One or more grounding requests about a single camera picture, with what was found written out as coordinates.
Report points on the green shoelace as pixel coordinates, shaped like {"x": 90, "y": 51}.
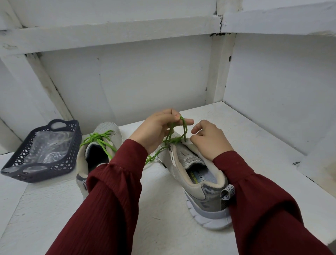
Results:
{"x": 170, "y": 139}
{"x": 97, "y": 139}

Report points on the person's left hand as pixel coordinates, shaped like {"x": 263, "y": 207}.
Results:
{"x": 152, "y": 130}

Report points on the clear plastic bag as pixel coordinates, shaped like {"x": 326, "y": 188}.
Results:
{"x": 47, "y": 147}

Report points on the grey mesh shoe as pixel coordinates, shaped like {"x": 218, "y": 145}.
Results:
{"x": 89, "y": 160}
{"x": 202, "y": 184}

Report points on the dark plastic lattice basket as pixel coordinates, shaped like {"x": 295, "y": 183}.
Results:
{"x": 13, "y": 173}

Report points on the person's right hand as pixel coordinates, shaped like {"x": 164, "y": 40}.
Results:
{"x": 210, "y": 142}

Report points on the person's left forearm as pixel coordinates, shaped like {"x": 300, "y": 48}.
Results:
{"x": 102, "y": 205}

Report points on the person's right forearm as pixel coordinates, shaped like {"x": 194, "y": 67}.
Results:
{"x": 267, "y": 210}

